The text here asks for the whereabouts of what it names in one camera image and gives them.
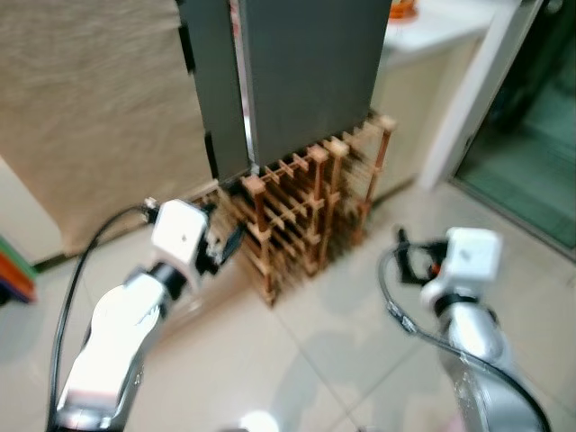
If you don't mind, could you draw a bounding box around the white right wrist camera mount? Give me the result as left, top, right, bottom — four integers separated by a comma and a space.
420, 228, 503, 307

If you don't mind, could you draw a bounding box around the beige side cabinet white top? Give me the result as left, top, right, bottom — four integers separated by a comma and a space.
369, 0, 518, 185

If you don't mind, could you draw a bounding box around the beige tall cabinet panel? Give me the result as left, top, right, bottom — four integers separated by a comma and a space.
0, 0, 212, 257

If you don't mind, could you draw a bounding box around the orange bowl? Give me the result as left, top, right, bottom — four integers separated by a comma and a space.
389, 0, 419, 21

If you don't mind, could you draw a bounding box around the dark grey fridge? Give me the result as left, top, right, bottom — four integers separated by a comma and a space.
177, 0, 392, 181

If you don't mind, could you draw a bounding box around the wooden wine rack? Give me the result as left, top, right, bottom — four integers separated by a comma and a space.
216, 112, 397, 307

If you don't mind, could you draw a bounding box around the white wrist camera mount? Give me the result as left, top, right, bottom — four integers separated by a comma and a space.
150, 200, 210, 271
420, 228, 503, 307

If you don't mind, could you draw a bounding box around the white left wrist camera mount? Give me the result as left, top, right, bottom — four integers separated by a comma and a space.
150, 200, 210, 271

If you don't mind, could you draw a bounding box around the green and orange box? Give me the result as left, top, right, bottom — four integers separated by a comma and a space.
0, 234, 39, 304

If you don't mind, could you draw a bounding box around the green glass door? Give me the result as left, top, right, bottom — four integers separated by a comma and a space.
454, 0, 576, 248

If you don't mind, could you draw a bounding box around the white door frame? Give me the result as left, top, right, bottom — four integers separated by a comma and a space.
418, 0, 545, 190

